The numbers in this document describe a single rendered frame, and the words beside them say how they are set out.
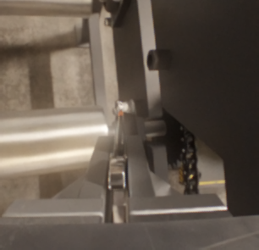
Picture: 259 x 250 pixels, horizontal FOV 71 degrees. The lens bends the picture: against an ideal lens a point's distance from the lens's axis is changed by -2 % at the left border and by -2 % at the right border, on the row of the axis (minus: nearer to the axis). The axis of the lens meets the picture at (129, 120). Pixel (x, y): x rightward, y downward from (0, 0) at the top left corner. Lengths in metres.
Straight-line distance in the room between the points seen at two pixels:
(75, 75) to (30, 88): 0.28
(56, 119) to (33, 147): 0.05
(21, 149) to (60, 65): 1.00
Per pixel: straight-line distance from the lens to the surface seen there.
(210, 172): 1.19
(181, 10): 0.23
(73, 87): 1.25
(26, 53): 1.33
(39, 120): 0.32
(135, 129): 0.33
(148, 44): 0.33
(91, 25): 1.01
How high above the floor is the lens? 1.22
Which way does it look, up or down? 74 degrees down
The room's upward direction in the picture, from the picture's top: 83 degrees clockwise
